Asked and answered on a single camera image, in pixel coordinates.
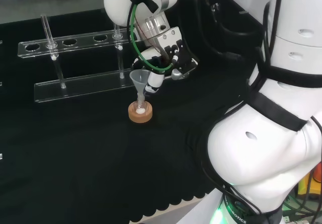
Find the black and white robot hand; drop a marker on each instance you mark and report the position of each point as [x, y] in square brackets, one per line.
[176, 55]

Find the clear plastic funnel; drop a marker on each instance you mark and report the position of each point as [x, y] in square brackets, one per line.
[139, 80]

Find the glass round-bottom flask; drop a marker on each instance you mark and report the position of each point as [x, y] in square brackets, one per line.
[140, 107]

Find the clear funnel stand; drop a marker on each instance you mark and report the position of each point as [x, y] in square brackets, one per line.
[83, 84]

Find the black bench cloth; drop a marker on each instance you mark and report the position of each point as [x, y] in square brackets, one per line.
[88, 158]

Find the yellow stop button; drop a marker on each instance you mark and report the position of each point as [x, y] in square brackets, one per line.
[305, 183]

